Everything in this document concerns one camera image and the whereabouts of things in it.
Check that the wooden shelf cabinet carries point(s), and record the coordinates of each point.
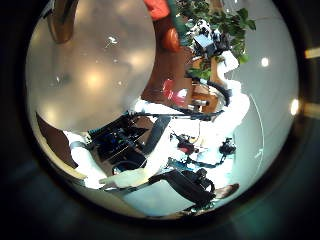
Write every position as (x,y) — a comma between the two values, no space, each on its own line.
(205,100)

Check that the black camera on tripod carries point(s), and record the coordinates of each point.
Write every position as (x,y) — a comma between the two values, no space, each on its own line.
(227,146)

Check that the orange beanbag sofa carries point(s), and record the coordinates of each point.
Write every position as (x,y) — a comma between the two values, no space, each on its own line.
(157,8)

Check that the black control box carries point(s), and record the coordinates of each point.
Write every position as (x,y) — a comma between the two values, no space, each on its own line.
(115,143)

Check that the red pink chair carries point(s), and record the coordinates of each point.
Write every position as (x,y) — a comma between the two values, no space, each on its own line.
(173,93)

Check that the round orange pouf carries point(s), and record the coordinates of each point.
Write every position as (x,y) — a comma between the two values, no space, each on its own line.
(171,40)

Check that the teal flower bouquet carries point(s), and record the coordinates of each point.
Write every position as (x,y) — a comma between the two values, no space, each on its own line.
(180,30)

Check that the black bag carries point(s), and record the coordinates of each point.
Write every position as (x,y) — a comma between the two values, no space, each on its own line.
(190,186)

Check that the green leafy indoor plant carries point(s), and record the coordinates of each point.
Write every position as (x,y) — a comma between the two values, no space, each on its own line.
(233,23)

